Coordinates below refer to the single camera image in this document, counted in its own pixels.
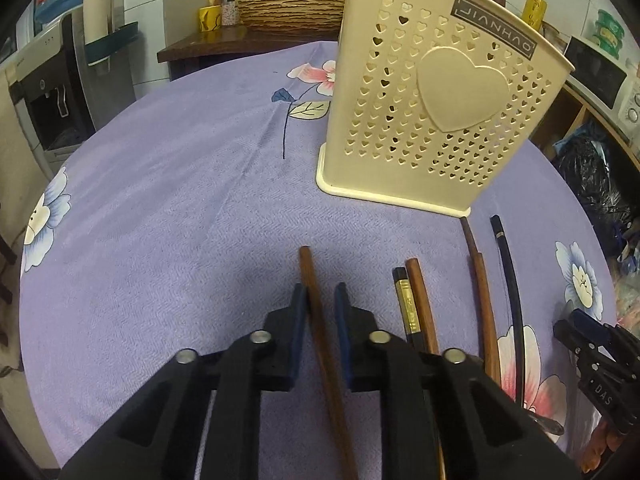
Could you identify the cream cylinder cup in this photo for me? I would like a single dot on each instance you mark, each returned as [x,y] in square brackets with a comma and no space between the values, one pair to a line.
[97,10]

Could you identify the tall yellow printed box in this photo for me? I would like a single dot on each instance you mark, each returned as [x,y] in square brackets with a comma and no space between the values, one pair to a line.
[535,10]

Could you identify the purple floral tablecloth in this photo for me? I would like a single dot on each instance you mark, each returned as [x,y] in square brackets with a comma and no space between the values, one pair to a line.
[175,210]

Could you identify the metal spoon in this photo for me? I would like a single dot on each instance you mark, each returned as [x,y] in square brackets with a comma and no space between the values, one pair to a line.
[550,426]

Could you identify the black chopstick with gold band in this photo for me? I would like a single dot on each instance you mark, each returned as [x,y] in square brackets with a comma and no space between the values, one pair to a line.
[406,300]

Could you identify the small patterned pump bottle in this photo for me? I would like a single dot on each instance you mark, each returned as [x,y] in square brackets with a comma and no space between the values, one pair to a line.
[229,10]

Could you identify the cream perforated utensil holder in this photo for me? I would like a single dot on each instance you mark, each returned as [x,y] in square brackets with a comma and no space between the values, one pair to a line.
[400,110]

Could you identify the dark wooden side table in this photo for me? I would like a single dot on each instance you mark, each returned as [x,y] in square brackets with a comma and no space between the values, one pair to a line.
[215,45]

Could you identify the dark brown thin chopstick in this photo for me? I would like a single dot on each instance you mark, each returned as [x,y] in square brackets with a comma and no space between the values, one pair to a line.
[470,237]

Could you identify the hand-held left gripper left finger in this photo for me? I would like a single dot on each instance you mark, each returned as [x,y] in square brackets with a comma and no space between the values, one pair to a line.
[298,320]

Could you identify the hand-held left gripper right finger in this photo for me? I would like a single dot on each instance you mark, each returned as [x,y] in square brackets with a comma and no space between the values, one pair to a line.
[342,320]

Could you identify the teal plastic holder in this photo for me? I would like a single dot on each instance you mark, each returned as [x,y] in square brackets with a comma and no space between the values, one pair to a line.
[115,42]

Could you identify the microwave oven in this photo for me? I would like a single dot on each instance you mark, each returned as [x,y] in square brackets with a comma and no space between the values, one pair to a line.
[595,70]

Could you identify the brown wooden chopstick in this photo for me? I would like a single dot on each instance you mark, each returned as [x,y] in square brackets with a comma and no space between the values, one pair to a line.
[320,330]
[485,310]
[422,300]

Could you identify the green packet stack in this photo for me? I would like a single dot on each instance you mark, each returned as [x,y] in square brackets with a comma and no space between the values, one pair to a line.
[609,30]

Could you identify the yellow mug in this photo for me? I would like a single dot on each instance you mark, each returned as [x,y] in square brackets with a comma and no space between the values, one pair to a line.
[210,20]

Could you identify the plain black chopstick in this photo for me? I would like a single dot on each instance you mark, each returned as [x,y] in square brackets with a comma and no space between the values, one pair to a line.
[516,320]

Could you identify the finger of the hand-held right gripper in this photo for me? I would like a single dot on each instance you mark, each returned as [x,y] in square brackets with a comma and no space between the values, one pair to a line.
[585,317]
[570,337]

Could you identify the water dispenser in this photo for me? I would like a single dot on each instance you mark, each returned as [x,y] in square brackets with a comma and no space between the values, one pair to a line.
[50,105]

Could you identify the wooden shelf cabinet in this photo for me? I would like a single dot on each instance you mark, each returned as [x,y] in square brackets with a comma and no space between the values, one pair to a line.
[555,110]

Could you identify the woven wicker basket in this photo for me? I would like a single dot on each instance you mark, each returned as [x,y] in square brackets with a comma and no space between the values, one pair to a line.
[290,10]

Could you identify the black plastic bag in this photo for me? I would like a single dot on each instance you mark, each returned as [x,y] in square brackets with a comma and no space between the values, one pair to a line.
[585,170]

